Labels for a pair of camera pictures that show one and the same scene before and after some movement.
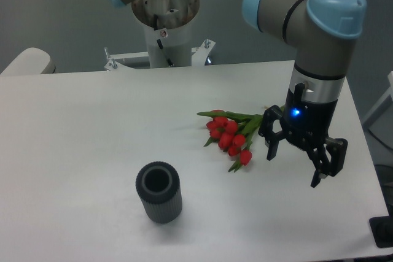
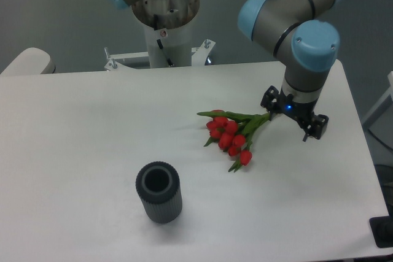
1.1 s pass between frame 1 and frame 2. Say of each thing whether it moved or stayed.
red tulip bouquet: stayed
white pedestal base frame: stayed
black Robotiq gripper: moved
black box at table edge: stayed
